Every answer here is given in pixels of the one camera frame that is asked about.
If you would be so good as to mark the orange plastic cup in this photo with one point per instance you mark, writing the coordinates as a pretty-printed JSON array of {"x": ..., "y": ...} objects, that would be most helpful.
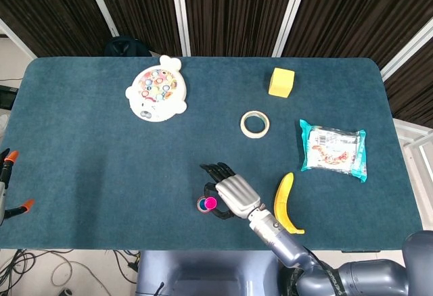
[{"x": 203, "y": 211}]

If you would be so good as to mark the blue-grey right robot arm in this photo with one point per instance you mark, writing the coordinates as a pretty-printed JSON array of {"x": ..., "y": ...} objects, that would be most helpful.
[{"x": 282, "y": 237}]

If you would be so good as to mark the teal snack packet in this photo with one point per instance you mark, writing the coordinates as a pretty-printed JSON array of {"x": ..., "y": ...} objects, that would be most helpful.
[{"x": 333, "y": 150}]

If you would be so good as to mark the black backpack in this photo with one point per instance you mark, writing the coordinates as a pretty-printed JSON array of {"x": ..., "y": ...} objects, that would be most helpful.
[{"x": 125, "y": 47}]

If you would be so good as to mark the beige masking tape roll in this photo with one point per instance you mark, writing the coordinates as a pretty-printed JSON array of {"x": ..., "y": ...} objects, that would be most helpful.
[{"x": 255, "y": 135}]

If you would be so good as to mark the white fishing game toy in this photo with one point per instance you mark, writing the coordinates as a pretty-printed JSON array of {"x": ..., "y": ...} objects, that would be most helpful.
[{"x": 155, "y": 90}]

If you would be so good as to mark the black box device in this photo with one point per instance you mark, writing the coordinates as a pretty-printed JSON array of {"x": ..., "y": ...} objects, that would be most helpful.
[{"x": 6, "y": 98}]

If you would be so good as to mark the dark brown slatted partition panel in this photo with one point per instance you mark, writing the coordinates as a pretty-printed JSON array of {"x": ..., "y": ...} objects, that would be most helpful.
[
  {"x": 233, "y": 12},
  {"x": 44, "y": 5},
  {"x": 142, "y": 5},
  {"x": 355, "y": 12},
  {"x": 416, "y": 90}
]

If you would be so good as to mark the grey floor caster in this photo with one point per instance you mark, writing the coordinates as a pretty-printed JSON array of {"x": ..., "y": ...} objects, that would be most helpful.
[{"x": 66, "y": 292}]

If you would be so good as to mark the light blue plastic cup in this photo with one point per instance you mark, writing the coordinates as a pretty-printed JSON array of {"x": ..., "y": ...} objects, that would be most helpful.
[{"x": 202, "y": 204}]

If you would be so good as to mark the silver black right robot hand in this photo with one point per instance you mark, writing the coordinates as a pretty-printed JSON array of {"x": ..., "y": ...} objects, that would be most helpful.
[{"x": 238, "y": 196}]

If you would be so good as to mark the blue-grey robot torso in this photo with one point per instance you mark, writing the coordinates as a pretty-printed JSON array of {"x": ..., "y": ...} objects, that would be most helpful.
[{"x": 203, "y": 272}]

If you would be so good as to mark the white metal rack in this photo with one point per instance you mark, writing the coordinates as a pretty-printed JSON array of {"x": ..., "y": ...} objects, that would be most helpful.
[{"x": 411, "y": 139}]

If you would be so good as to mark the black trash bag bin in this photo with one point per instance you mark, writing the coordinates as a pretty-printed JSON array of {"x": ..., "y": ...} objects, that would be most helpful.
[{"x": 287, "y": 282}]

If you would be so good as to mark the magenta plastic cup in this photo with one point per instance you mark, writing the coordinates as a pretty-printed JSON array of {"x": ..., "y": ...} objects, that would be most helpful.
[{"x": 211, "y": 203}]

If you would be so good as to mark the black orange-tipped left robot hand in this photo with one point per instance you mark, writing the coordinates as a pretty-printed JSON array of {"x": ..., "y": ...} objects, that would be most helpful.
[{"x": 8, "y": 171}]

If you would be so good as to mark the white partition frame post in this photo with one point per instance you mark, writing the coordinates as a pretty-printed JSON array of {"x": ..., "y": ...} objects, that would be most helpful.
[
  {"x": 406, "y": 55},
  {"x": 181, "y": 12},
  {"x": 291, "y": 12},
  {"x": 17, "y": 41},
  {"x": 100, "y": 2}
]

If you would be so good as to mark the yellow sponge block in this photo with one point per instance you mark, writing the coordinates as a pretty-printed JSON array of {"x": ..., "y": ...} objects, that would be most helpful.
[{"x": 280, "y": 83}]

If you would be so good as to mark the blue felt table cover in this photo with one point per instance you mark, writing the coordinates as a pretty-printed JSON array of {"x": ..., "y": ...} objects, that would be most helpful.
[{"x": 84, "y": 140}]

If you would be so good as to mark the yellow banana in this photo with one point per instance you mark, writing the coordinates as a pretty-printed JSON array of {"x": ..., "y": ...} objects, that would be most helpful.
[{"x": 284, "y": 191}]

